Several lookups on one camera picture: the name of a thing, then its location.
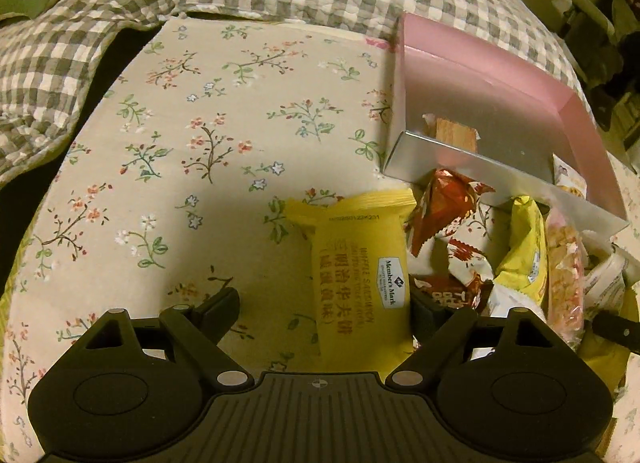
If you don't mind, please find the yellow waffle sandwich packet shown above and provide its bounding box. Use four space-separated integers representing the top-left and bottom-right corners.
285 189 416 377

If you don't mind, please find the red white snack packet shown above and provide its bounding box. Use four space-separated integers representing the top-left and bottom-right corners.
412 238 494 311

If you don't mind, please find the pink floral snack packet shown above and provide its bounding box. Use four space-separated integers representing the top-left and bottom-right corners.
544 208 585 349

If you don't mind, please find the small yellow snack packet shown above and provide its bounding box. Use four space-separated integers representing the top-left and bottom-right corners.
494 195 548 305

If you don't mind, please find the red foil snack packet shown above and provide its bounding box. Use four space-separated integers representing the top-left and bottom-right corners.
408 168 495 257

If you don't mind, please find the floral tablecloth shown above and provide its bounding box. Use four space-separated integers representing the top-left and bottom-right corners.
0 16 640 463

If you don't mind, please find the white cookie snack packet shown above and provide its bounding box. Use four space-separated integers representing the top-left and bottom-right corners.
552 155 588 200

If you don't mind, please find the wafer snack packet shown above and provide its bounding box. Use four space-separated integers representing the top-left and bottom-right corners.
422 114 480 153

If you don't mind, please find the pink and silver snack box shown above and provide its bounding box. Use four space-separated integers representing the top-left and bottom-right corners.
383 13 628 237

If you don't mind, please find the grey checked blanket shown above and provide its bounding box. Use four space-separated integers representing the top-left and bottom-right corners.
1 0 579 182

